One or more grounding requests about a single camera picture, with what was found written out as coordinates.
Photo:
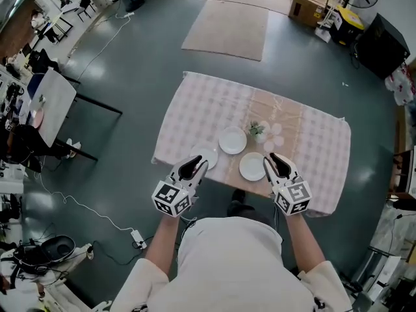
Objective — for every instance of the person's left forearm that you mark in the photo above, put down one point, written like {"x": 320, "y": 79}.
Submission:
{"x": 162, "y": 242}

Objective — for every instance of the white power strip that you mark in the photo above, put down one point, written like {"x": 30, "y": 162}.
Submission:
{"x": 138, "y": 239}
{"x": 129, "y": 14}

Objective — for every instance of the small green potted plant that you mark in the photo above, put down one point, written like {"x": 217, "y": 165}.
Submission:
{"x": 257, "y": 130}
{"x": 41, "y": 98}

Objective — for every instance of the person's white shirt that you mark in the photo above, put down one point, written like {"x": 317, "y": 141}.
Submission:
{"x": 227, "y": 265}

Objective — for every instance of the large cardboard box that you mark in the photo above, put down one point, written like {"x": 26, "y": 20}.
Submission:
{"x": 308, "y": 3}

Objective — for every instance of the black chair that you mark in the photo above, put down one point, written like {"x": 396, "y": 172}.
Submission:
{"x": 86, "y": 5}

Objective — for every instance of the pink checkered tablecloth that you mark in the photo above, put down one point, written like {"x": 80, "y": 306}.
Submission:
{"x": 201, "y": 109}

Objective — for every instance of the black bin with yellow lid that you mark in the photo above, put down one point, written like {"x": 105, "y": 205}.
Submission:
{"x": 346, "y": 28}

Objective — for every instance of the pile of white plastic bags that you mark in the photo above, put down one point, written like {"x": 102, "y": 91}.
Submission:
{"x": 403, "y": 86}

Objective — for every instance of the white metal rack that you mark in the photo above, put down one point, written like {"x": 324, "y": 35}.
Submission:
{"x": 325, "y": 21}

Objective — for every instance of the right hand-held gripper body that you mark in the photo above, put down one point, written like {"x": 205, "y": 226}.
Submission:
{"x": 292, "y": 197}

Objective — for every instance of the person's left black shoe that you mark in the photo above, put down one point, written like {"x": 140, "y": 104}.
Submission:
{"x": 239, "y": 195}

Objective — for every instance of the grey table with black legs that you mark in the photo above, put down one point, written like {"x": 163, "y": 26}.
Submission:
{"x": 55, "y": 109}

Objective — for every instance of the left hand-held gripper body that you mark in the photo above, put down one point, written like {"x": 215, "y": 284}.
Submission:
{"x": 170, "y": 197}

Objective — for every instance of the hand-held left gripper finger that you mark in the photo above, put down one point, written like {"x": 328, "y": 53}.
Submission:
{"x": 201, "y": 175}
{"x": 180, "y": 166}

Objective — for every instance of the person's black trousers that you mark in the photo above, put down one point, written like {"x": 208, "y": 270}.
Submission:
{"x": 243, "y": 211}

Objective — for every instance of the black cabinet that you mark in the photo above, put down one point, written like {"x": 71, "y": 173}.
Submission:
{"x": 382, "y": 47}

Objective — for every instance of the wooden shelf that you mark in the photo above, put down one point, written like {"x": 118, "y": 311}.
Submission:
{"x": 406, "y": 174}

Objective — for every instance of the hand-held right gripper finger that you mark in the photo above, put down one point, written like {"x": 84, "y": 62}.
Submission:
{"x": 291, "y": 169}
{"x": 272, "y": 174}

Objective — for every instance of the pink dish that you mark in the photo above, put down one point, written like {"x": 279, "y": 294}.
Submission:
{"x": 38, "y": 119}

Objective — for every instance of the white plate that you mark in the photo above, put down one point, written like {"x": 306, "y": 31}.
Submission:
{"x": 232, "y": 140}
{"x": 199, "y": 150}
{"x": 252, "y": 167}

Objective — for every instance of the person's right forearm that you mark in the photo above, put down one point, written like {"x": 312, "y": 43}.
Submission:
{"x": 304, "y": 242}

